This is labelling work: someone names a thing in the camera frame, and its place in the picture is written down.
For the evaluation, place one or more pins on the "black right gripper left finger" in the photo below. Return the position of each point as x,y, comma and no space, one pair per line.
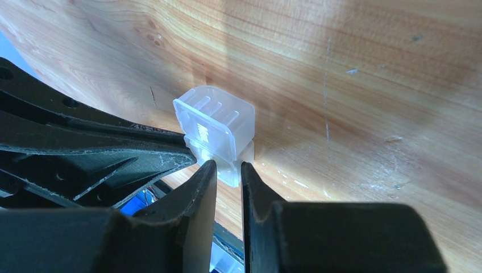
173,234

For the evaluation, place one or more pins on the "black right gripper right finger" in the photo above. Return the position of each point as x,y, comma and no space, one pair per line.
284,236

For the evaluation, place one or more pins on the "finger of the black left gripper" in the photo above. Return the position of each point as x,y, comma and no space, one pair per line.
56,151

